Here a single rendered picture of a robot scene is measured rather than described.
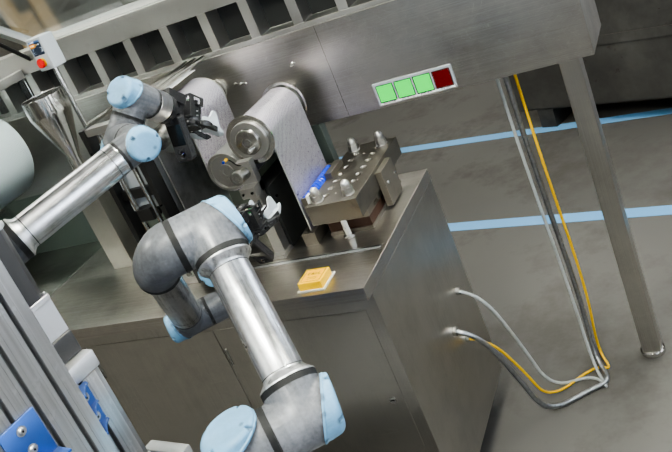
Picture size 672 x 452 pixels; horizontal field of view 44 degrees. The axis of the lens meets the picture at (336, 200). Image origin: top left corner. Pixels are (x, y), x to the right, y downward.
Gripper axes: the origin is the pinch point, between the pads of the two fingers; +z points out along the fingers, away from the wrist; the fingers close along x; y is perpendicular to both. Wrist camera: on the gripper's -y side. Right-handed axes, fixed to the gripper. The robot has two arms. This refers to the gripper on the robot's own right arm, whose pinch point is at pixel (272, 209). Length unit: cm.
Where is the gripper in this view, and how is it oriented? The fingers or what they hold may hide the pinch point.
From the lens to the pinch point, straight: 227.2
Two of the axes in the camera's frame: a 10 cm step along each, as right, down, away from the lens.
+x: -8.7, 1.8, 4.6
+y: -3.6, -8.6, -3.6
